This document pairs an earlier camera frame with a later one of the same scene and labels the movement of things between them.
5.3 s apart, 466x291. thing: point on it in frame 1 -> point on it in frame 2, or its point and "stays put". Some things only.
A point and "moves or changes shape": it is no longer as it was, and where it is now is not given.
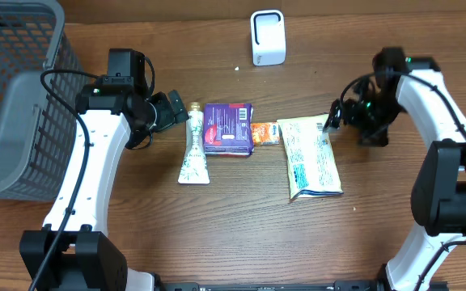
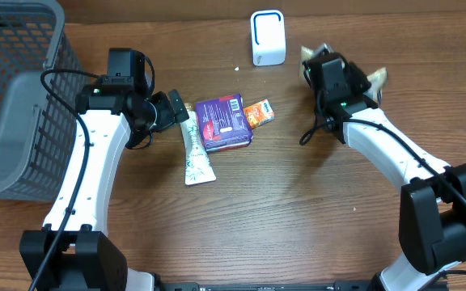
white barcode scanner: x=268 y=37 stays put
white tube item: x=194 y=169 moves or changes shape
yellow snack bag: x=313 y=168 -> x=378 y=78
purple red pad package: x=228 y=129 moves or changes shape
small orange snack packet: x=265 y=133 -> x=259 y=113
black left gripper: x=168 y=115 stays put
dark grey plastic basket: x=23 y=137 stays put
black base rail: x=339 y=285 stays put
